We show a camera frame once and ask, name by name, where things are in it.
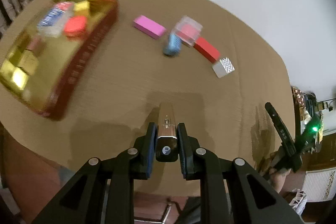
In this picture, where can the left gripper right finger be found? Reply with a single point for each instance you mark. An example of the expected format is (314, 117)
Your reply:
(230, 190)

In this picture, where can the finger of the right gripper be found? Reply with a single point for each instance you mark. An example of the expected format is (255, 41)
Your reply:
(288, 156)

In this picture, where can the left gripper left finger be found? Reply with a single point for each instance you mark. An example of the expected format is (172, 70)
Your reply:
(102, 190)

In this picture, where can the silver gold rectangular bar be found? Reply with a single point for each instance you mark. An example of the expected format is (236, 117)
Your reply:
(166, 143)

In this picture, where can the white zigzag pattern box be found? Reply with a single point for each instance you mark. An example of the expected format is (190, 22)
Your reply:
(223, 67)

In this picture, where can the red rectangular block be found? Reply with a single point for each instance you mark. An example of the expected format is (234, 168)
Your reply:
(207, 49)

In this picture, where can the blue polka dot case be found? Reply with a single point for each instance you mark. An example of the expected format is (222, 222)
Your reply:
(173, 45)

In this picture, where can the pink rectangular block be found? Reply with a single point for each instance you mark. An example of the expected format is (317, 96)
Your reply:
(149, 27)

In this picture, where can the red rounded square case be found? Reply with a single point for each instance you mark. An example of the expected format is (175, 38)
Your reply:
(75, 26)

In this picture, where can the clear box blue label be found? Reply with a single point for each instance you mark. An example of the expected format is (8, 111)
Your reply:
(52, 24)

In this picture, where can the yellow orange cube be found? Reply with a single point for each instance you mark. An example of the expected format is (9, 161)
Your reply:
(82, 8)

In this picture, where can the clear tube red lipstick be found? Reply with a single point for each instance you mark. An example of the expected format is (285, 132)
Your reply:
(25, 56)

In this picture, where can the cluttered side shelf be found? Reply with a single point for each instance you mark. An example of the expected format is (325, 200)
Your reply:
(309, 106)

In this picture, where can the red gold toffee tin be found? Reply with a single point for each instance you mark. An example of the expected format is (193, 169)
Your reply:
(61, 64)

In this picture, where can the clear box red insert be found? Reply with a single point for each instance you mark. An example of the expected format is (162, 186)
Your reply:
(188, 30)

